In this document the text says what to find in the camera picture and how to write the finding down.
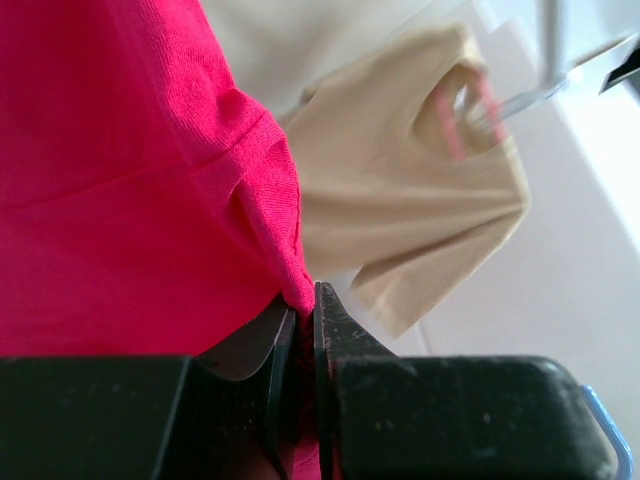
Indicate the light blue wire hanger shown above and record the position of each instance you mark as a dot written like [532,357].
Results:
[624,455]

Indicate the beige t-shirt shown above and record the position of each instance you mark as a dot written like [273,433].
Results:
[381,195]

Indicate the red t-shirt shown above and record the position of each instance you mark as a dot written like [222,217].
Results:
[149,206]

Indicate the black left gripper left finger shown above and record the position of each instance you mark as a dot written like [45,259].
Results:
[225,414]

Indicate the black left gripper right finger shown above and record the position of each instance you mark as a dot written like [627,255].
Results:
[382,416]

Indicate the pink hanger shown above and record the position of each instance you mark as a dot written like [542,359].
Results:
[468,112]

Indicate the white metal clothes rack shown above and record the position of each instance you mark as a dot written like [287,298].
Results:
[575,45]

